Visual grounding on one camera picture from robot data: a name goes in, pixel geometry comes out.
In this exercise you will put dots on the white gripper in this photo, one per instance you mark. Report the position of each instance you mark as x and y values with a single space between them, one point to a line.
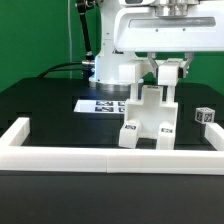
139 29

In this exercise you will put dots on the white chair seat part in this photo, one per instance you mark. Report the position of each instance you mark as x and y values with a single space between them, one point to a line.
153 112

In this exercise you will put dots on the white marker cube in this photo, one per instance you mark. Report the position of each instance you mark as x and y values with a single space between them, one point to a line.
204 115

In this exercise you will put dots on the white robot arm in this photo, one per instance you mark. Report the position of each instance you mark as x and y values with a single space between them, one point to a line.
115 68

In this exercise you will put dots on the white marker base plate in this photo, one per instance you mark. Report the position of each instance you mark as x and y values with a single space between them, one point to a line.
100 106

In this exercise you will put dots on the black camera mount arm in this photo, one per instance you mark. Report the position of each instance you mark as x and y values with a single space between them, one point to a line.
82 7

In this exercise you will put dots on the white U-shaped boundary frame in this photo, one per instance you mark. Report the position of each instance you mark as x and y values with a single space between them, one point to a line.
15 156

